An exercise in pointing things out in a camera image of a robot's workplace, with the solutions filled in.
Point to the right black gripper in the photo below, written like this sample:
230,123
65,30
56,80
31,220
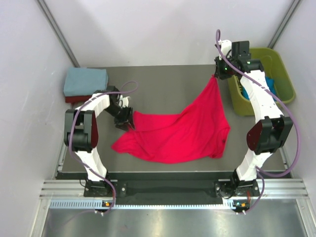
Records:
217,73

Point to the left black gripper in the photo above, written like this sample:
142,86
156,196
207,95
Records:
127,116

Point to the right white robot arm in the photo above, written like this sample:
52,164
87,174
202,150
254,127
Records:
271,127

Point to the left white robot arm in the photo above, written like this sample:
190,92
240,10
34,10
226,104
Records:
81,132

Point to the blue t shirt in bin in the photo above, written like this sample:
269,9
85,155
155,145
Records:
270,84

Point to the green plastic bin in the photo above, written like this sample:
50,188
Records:
274,69

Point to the folded dark red t shirt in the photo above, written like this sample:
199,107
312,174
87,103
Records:
76,99

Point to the folded light blue t shirt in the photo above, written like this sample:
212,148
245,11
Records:
84,81

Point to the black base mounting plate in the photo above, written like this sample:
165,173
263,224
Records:
214,189

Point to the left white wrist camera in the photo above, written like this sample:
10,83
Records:
123,102

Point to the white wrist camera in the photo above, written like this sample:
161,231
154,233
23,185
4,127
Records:
225,47
123,102

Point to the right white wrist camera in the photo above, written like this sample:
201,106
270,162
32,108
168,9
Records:
225,47

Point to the slotted grey cable duct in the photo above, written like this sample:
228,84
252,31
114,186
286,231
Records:
104,205

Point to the aluminium frame rail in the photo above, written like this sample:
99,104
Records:
274,189

